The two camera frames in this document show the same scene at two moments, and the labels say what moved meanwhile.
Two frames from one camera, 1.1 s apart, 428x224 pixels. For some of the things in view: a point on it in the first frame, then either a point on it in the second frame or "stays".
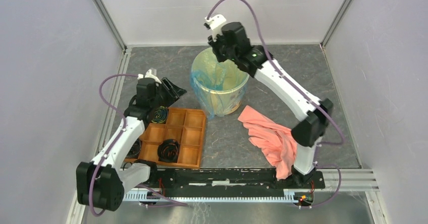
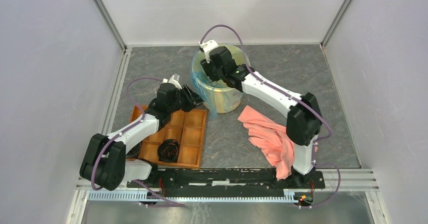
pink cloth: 275,141 stays
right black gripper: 215,45 → 207,67
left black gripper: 173,93 → 193,99
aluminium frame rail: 353,180 stays
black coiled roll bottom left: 135,151 stays
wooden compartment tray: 186,125 stays
